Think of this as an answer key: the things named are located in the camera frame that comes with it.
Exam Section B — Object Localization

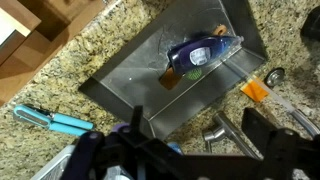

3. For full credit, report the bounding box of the small purple object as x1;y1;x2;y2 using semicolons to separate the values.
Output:
111;122;131;133

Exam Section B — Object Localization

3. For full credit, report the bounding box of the black object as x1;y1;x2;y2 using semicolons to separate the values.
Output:
299;4;320;43

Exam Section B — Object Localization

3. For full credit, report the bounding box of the round metal sink cap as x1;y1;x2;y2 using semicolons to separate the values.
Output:
264;67;286;88

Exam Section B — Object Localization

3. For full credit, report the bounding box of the purple dish soap bottle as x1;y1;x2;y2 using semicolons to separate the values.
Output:
166;34;245;76

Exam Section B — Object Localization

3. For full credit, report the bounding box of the light blue peeler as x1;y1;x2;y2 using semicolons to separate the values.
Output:
13;104;95;137

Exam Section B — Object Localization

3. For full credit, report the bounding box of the chrome gooseneck faucet spout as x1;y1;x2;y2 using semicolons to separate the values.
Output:
221;58;320;138

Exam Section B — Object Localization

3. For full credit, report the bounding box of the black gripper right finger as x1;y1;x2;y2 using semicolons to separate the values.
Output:
241;107;320;180

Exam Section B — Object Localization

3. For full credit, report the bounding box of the chrome faucet handle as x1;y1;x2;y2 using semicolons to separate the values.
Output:
202;111;262;160

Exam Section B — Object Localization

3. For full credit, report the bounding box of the stainless steel sink basin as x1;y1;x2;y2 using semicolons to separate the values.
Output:
78;0;269;141

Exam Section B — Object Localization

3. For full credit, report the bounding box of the orange sponge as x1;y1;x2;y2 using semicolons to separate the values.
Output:
239;75;270;103

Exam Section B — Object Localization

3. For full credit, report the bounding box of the small blue object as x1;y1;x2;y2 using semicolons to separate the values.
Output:
167;142;184;156

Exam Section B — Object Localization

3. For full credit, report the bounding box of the green scrubber pad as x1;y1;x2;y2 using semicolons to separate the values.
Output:
183;67;204;81

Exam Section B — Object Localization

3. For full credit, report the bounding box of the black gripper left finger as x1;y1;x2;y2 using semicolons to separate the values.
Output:
61;105;188;180

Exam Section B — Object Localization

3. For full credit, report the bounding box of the light wooden drawer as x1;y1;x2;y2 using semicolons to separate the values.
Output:
0;0;108;105

